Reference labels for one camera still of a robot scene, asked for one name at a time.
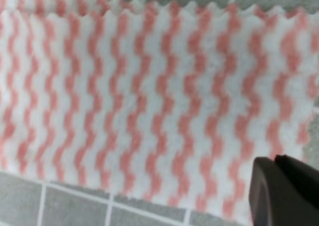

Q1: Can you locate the pink white wavy striped towel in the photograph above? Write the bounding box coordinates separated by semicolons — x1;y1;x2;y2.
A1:
0;0;319;224

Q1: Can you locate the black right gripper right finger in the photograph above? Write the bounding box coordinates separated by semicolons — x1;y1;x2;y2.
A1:
275;155;319;199

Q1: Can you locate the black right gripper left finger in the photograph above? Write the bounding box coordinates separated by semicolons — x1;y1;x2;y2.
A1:
249;157;319;226

